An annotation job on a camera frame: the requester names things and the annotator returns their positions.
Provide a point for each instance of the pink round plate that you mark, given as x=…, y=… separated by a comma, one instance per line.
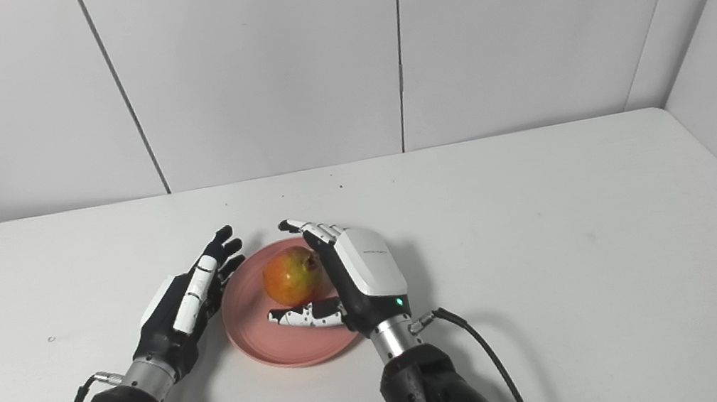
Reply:
x=257, y=332

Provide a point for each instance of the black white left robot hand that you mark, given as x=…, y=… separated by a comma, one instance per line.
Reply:
x=164, y=336

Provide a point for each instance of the red yellow apple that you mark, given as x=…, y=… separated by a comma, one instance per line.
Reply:
x=291, y=276

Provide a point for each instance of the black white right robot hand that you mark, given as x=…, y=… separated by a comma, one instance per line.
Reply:
x=364, y=279

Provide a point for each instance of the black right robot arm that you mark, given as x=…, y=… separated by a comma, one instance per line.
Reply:
x=432, y=391

